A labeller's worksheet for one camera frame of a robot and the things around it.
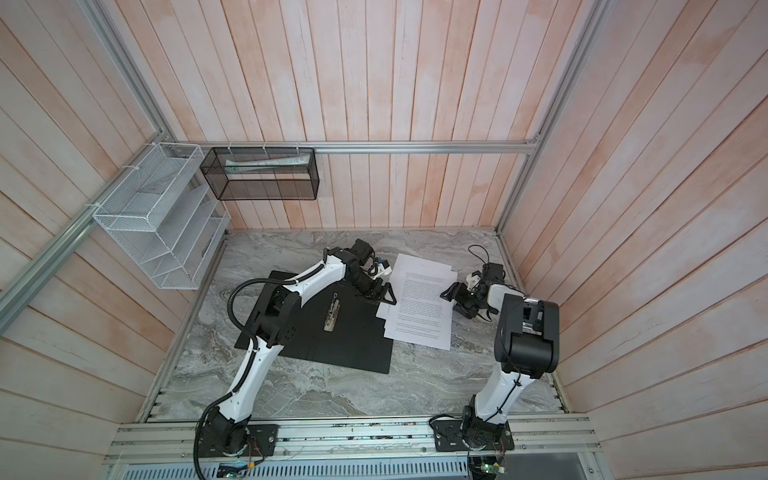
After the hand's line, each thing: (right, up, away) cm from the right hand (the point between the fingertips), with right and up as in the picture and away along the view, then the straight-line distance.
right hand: (448, 299), depth 98 cm
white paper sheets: (-11, +12, +13) cm, 20 cm away
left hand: (-21, -1, -4) cm, 21 cm away
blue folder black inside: (-36, -9, -3) cm, 37 cm away
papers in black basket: (-68, +42, -8) cm, 81 cm away
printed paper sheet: (-10, -5, -1) cm, 11 cm away
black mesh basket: (-65, +44, +7) cm, 79 cm away
